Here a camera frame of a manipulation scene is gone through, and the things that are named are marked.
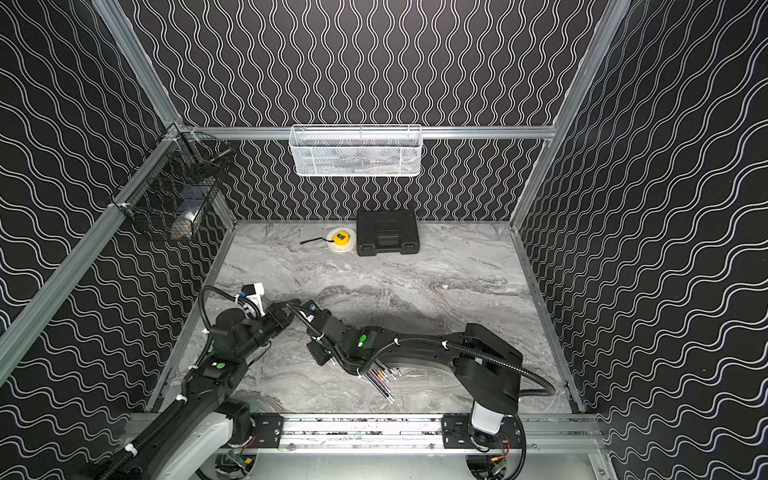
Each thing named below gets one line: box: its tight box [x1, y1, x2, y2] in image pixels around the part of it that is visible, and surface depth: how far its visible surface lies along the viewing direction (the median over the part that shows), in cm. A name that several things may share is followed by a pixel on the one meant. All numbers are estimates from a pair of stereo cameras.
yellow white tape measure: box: [300, 227, 357, 253], surface depth 115 cm
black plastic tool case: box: [356, 210, 420, 256], surface depth 112 cm
